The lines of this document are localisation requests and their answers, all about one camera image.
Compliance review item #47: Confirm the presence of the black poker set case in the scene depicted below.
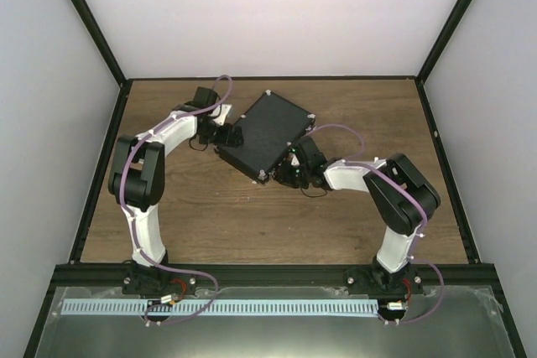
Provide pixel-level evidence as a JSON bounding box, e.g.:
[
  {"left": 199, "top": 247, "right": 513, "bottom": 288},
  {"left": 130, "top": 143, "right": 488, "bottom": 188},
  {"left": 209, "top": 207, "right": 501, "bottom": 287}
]
[{"left": 216, "top": 90, "right": 315, "bottom": 184}]

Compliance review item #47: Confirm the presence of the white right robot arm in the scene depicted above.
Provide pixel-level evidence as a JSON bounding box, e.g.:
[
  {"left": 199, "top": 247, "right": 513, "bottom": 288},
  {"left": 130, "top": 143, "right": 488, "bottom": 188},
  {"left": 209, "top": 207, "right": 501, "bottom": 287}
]
[{"left": 273, "top": 137, "right": 441, "bottom": 293}]

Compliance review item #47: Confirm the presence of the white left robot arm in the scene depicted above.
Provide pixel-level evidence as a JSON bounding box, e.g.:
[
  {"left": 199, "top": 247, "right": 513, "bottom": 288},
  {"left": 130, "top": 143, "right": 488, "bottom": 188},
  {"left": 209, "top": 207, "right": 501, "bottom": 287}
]
[{"left": 108, "top": 87, "right": 241, "bottom": 294}]

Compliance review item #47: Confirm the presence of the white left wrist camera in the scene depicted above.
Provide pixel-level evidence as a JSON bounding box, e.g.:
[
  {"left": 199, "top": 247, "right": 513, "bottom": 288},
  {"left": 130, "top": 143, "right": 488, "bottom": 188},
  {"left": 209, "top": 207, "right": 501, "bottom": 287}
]
[{"left": 210, "top": 103, "right": 232, "bottom": 126}]

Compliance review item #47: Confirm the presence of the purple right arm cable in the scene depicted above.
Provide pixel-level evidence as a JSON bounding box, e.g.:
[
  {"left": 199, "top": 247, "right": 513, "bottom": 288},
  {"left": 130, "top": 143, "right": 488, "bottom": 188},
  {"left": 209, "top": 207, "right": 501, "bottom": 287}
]
[{"left": 305, "top": 123, "right": 446, "bottom": 326}]

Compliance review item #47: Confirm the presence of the black enclosure frame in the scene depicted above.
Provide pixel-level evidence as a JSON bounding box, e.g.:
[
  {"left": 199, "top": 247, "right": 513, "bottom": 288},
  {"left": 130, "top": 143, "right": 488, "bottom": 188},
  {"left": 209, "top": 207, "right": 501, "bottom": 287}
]
[{"left": 24, "top": 0, "right": 526, "bottom": 357}]

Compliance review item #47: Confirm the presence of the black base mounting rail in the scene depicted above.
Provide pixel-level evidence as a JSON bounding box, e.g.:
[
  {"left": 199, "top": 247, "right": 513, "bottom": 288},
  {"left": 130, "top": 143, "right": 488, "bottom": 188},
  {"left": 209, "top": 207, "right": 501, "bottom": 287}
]
[{"left": 54, "top": 263, "right": 496, "bottom": 297}]

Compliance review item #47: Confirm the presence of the light blue slotted rail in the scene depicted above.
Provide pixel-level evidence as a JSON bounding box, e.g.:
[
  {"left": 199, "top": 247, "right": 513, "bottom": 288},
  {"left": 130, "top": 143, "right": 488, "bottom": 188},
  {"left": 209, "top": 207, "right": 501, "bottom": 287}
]
[{"left": 60, "top": 298, "right": 378, "bottom": 318}]

